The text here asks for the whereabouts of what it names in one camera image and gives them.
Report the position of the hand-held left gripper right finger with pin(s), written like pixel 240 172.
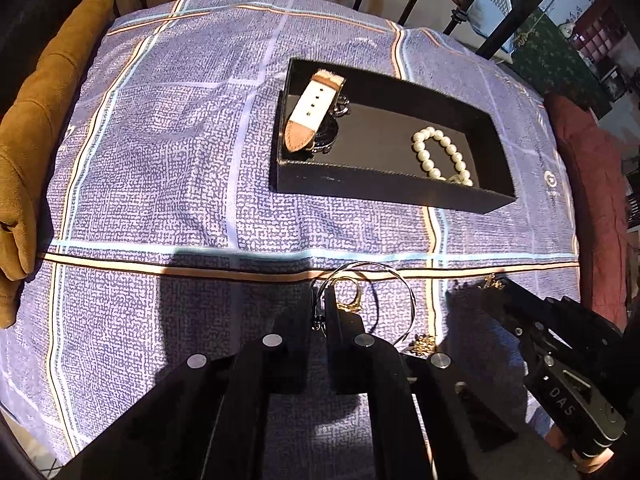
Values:
pixel 345 350

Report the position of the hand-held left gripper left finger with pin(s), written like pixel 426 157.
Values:
pixel 300 340

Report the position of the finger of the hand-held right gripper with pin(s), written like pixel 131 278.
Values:
pixel 505 312
pixel 522 297

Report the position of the gold earring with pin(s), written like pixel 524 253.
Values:
pixel 492 282
pixel 422 346

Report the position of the silver bangle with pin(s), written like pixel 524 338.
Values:
pixel 372 265

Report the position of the black jewelry tray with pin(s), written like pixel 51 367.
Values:
pixel 380 120

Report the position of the dark red cushion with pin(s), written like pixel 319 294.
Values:
pixel 595 185

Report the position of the green patterned cloth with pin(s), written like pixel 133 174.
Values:
pixel 555 55

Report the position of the small white figurine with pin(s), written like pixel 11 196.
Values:
pixel 567 27

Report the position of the red shelf unit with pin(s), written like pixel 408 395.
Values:
pixel 602 35

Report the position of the black metal bed railing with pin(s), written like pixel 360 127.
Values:
pixel 462 15

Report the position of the white patterned pillow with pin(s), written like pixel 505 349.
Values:
pixel 487 5

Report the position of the mustard brown jacket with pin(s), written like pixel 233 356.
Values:
pixel 35 150

